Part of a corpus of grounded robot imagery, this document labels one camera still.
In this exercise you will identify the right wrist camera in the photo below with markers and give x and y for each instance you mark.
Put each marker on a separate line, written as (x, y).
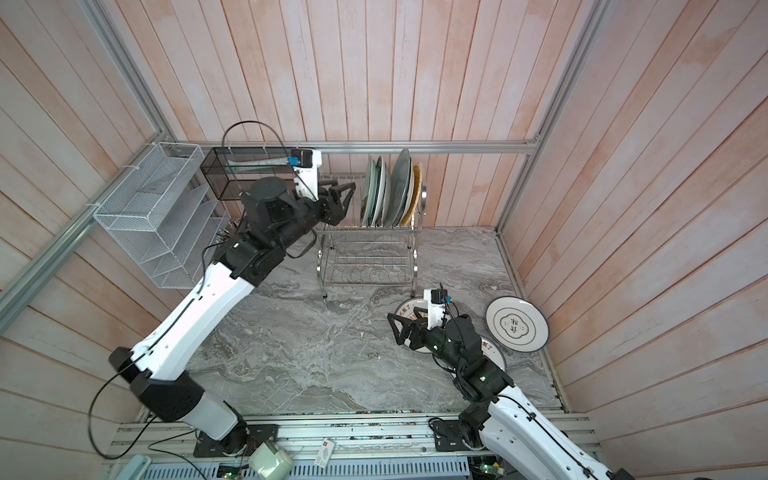
(437, 301)

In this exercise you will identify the white power adapter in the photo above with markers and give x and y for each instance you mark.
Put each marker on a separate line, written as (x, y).
(270, 462)

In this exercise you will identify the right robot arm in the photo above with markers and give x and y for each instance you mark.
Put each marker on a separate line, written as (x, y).
(499, 414)

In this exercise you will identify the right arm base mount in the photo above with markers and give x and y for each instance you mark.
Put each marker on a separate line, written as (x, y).
(453, 435)

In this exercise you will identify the pale green flower plate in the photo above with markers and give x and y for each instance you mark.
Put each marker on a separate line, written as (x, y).
(369, 193)

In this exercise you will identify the white mesh wall shelf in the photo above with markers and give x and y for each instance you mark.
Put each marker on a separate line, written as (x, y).
(161, 219)

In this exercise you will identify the cream floral plate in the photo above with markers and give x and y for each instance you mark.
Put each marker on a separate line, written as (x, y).
(409, 196)

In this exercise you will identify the green rimmed white plate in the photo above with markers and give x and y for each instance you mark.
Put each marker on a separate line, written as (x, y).
(378, 207)

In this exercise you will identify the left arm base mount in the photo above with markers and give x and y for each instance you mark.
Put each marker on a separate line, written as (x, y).
(243, 440)

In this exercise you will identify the steel dish rack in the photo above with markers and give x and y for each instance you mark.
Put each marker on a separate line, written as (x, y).
(350, 255)

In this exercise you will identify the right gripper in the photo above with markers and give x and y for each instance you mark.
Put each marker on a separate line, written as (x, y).
(422, 331)

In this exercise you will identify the yellow woven round tray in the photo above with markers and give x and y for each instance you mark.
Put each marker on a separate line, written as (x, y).
(416, 168)

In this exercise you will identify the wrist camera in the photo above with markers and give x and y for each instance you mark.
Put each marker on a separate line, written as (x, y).
(305, 164)
(437, 301)

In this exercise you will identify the white black-rimmed plate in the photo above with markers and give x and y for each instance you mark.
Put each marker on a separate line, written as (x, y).
(517, 324)

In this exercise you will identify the orange sunburst plate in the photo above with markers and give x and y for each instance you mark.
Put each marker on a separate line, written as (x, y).
(405, 309)
(493, 352)

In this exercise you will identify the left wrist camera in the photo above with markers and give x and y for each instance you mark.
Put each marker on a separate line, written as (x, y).
(305, 164)

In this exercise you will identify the pale green glass plate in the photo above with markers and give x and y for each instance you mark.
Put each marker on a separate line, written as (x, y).
(400, 184)

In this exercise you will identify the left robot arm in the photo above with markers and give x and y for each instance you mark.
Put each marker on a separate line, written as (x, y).
(155, 368)

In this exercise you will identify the black mesh wall basket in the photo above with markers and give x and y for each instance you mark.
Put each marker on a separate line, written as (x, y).
(231, 171)

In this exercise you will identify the white tag label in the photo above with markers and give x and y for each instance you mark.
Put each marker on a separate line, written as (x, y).
(324, 453)

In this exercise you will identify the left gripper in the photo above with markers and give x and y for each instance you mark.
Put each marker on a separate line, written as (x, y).
(332, 210)

